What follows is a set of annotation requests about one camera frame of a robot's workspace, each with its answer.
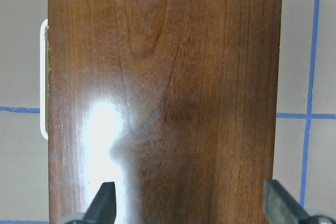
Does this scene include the dark wooden drawer cabinet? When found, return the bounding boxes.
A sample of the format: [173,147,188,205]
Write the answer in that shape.
[48,0,281,223]

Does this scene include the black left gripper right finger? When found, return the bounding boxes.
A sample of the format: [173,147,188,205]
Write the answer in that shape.
[263,179,309,223]

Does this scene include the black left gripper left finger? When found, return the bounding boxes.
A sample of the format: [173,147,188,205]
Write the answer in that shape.
[82,182,117,224]

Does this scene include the light wood drawer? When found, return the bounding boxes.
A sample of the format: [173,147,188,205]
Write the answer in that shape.
[39,19,48,140]

